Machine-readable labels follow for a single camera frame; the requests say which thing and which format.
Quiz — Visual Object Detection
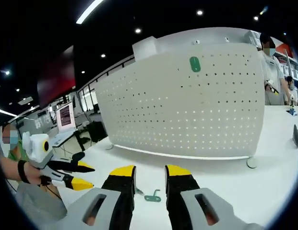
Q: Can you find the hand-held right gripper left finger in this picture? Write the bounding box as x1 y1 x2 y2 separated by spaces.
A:
66 164 137 230

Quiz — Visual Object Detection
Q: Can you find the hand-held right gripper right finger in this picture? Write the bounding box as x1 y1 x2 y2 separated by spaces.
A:
165 164 264 230

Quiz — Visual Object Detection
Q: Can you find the white perforated mounting plate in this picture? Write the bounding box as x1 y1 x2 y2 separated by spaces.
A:
95 43 266 169

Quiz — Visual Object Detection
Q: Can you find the person's left hand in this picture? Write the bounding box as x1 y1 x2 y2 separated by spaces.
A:
17 161 42 185

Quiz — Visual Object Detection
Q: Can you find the black desk stand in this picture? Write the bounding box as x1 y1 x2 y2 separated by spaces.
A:
71 151 86 164

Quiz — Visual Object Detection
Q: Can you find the grey mesh office chair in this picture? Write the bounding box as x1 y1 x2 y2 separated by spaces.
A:
15 184 68 221

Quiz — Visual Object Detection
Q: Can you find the pink computer monitor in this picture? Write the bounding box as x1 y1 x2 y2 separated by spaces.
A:
56 101 77 133

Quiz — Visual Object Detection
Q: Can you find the black office chair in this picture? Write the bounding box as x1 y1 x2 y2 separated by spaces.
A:
87 120 109 142

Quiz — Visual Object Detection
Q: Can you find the colourful toy block stack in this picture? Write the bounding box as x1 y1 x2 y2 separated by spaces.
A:
286 101 298 117

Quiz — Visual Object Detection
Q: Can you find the ceiling light strip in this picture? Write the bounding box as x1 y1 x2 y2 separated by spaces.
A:
75 0 104 25

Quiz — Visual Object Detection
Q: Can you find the white storage shelving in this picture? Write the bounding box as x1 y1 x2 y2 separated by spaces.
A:
273 44 298 83

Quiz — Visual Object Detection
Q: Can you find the white partition wall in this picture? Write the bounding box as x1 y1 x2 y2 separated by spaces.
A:
131 30 260 63

